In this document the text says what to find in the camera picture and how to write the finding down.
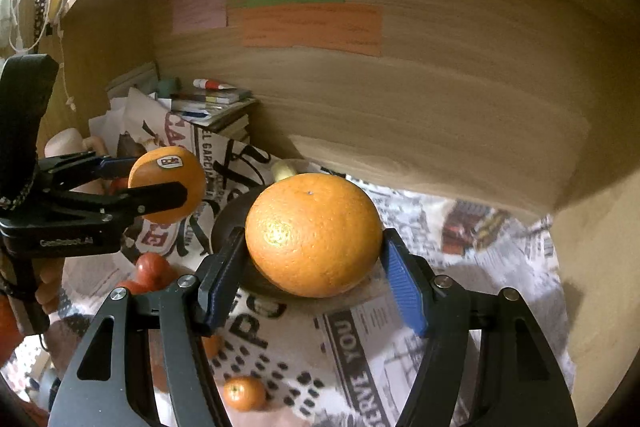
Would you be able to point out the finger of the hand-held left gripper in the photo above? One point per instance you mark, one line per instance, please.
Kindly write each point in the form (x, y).
(150, 199)
(116, 165)

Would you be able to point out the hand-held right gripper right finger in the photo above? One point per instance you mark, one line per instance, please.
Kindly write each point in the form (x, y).
(400, 279)

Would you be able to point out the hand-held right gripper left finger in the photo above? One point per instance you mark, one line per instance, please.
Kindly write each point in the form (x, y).
(223, 289)

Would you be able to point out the orange with sticker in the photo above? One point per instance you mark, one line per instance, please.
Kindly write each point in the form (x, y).
(165, 177)

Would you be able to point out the dark round plate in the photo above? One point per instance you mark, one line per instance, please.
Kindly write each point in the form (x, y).
(225, 219)

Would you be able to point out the large orange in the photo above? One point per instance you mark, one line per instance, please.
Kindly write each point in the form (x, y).
(312, 234)

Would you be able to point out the person's left hand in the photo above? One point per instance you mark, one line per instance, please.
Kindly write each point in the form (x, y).
(50, 279)

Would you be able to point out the crumpled white paper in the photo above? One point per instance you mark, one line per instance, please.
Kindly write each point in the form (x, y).
(112, 122)

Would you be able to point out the small orange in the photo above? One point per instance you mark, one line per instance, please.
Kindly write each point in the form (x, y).
(243, 393)
(212, 347)

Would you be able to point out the red apple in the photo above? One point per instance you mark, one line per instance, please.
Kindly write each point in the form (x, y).
(155, 269)
(132, 287)

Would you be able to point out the grey paper stack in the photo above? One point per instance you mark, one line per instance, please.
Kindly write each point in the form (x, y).
(132, 79)

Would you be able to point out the printed newspaper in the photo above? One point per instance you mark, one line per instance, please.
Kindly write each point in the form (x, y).
(285, 352)

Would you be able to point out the teal cup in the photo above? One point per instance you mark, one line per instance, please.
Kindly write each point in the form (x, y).
(167, 88)

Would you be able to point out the stack of books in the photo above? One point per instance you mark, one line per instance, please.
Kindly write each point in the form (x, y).
(220, 107)

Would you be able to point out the pale yellow fruit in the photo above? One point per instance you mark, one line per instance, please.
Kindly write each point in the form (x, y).
(284, 170)

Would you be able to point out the wooden shelf cabinet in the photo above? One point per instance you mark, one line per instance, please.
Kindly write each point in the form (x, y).
(425, 107)

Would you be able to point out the pink paper note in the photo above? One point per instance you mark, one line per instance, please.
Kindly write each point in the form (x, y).
(199, 7)

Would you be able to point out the orange paper note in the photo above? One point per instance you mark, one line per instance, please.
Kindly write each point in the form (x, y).
(310, 29)

